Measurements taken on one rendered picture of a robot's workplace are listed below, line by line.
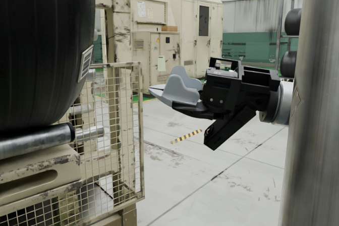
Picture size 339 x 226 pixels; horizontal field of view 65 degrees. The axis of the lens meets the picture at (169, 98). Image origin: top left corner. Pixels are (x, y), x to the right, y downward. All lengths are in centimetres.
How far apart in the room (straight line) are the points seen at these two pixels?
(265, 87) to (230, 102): 6
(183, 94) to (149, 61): 456
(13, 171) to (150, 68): 457
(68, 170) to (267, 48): 1142
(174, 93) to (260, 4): 1171
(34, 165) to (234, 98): 39
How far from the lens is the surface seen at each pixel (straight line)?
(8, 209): 60
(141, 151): 134
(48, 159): 60
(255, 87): 44
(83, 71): 51
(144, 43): 507
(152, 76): 507
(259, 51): 1195
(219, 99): 44
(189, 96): 45
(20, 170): 58
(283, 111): 45
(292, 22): 559
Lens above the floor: 110
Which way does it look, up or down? 12 degrees down
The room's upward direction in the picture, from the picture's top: straight up
